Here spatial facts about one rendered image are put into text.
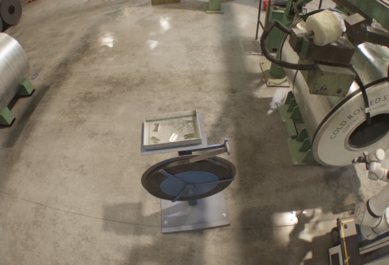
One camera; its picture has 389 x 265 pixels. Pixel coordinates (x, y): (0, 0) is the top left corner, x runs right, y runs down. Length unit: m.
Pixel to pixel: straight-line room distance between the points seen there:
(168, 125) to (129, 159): 1.24
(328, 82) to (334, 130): 0.96
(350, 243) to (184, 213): 1.54
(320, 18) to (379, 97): 1.11
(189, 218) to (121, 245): 0.70
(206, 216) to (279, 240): 0.72
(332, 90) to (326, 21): 0.31
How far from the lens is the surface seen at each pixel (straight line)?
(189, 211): 2.07
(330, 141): 1.92
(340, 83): 0.92
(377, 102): 1.78
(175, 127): 1.29
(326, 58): 0.85
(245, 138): 2.51
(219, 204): 2.09
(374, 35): 0.95
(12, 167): 3.47
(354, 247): 2.09
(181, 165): 1.23
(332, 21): 0.75
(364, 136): 2.38
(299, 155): 2.53
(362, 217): 1.54
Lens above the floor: 1.99
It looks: 48 degrees down
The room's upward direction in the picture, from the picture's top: 4 degrees counter-clockwise
